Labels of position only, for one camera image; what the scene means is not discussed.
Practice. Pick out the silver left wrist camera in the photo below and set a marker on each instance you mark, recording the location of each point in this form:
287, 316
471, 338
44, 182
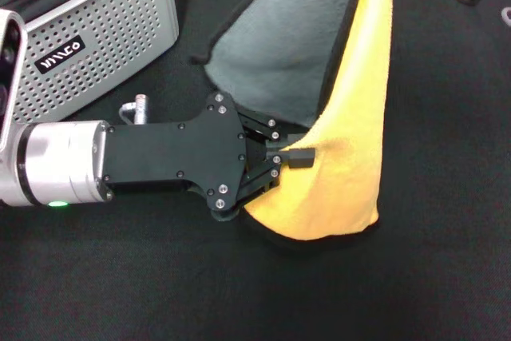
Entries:
10, 57

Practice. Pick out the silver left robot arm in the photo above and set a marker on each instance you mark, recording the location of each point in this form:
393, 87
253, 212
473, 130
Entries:
52, 161

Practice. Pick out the yellow and grey towel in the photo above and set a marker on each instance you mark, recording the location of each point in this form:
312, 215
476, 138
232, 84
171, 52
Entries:
351, 117

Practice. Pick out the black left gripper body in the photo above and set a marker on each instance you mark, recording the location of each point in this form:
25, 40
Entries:
171, 157

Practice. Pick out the grey perforated storage box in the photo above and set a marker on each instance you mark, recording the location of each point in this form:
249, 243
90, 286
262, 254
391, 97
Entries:
100, 29

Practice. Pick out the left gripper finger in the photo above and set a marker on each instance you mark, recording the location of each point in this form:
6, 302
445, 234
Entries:
301, 158
263, 127

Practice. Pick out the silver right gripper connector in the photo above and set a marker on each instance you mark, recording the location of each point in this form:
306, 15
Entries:
507, 17

